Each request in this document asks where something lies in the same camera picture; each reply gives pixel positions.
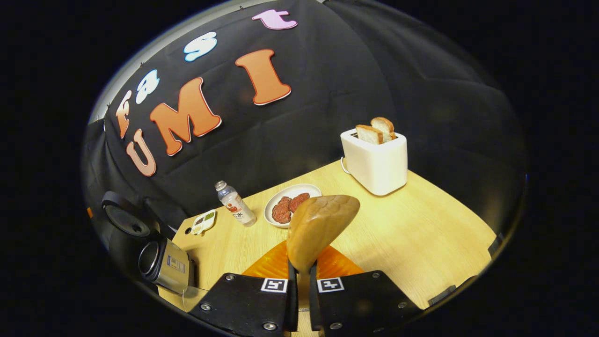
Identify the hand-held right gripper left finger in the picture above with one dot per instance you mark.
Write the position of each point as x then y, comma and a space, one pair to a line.
243, 299

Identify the white round plate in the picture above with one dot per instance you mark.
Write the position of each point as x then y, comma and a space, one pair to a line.
304, 188

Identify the red meat piece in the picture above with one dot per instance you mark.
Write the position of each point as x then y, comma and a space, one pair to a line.
299, 201
281, 211

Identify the dark grey rice cooker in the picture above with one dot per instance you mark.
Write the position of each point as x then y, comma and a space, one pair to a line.
171, 269

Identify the small clear drink bottle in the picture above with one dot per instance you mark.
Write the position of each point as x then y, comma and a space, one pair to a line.
236, 206

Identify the small white sauce tray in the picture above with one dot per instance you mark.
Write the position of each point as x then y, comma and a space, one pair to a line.
203, 222

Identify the toast bread slice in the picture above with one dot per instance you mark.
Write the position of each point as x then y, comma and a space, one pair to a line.
386, 125
368, 135

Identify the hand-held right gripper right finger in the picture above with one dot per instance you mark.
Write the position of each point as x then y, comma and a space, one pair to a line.
355, 299

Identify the black backdrop cloth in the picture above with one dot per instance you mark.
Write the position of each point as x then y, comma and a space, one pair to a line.
327, 93

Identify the wooden spoon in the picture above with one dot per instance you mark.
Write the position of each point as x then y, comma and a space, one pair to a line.
318, 224

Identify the white toaster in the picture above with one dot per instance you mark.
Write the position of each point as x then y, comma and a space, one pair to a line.
374, 164

